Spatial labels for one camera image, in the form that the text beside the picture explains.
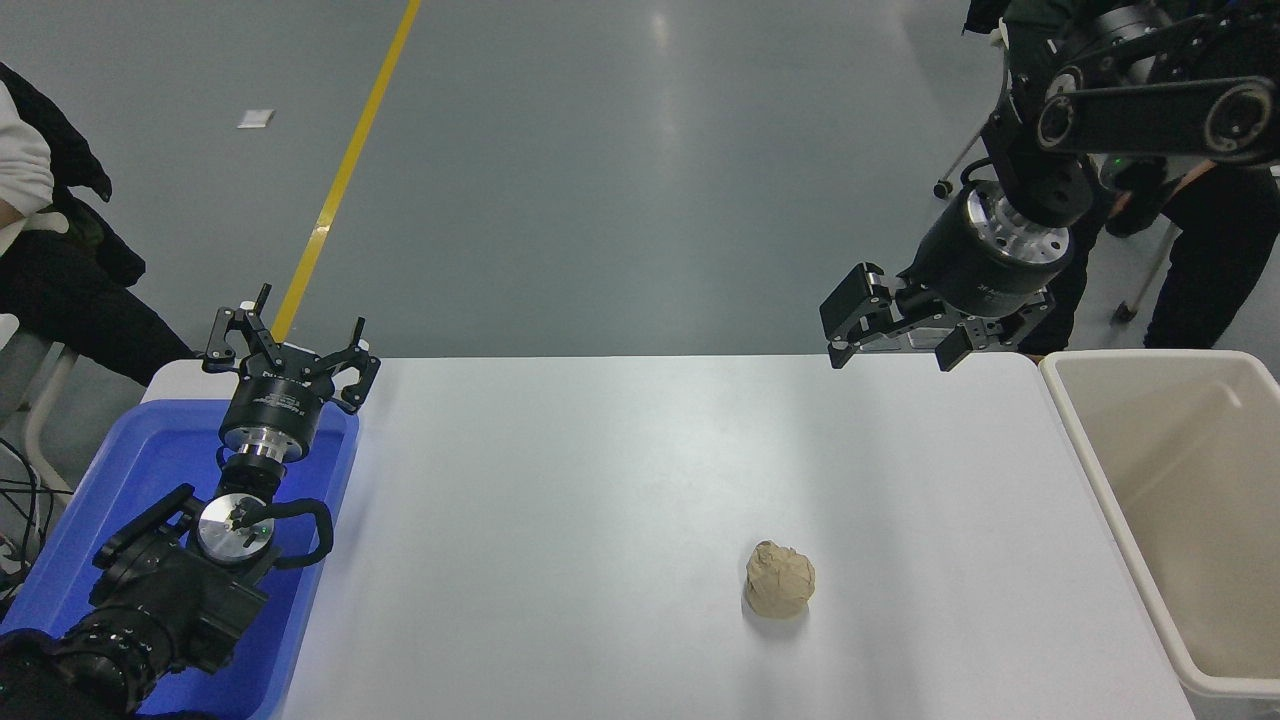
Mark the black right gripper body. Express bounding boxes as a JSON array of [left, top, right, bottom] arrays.
[[898, 188, 1075, 323]]

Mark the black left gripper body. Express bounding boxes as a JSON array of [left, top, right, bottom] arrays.
[[220, 350, 341, 447]]

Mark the tan paper ball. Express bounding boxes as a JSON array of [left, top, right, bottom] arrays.
[[744, 540, 817, 620]]

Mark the blue plastic tray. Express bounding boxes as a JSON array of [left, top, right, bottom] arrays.
[[0, 399, 360, 720]]

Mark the seated person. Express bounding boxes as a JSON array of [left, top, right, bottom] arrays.
[[0, 62, 197, 387]]

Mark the white stool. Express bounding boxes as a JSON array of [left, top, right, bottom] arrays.
[[0, 313, 81, 493]]

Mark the standing person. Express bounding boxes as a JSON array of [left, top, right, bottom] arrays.
[[963, 0, 1280, 357]]

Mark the large pale plastic bin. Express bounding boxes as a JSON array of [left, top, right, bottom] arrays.
[[1039, 348, 1280, 720]]

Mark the black cables bundle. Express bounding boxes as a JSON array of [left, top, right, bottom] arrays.
[[0, 438, 71, 601]]

